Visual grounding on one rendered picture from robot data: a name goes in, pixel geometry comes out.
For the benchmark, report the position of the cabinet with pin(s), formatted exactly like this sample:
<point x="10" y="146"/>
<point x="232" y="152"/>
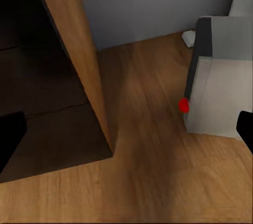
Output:
<point x="49" y="70"/>

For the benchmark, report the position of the desk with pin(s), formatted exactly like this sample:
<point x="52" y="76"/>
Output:
<point x="238" y="8"/>

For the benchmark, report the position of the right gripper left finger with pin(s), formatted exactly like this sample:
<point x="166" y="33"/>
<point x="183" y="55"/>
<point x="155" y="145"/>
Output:
<point x="12" y="129"/>

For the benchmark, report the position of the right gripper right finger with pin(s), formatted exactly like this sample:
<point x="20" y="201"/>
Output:
<point x="245" y="128"/>

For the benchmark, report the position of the desktop computer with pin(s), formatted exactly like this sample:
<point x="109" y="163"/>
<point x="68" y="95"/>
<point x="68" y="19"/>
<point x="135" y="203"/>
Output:
<point x="220" y="76"/>

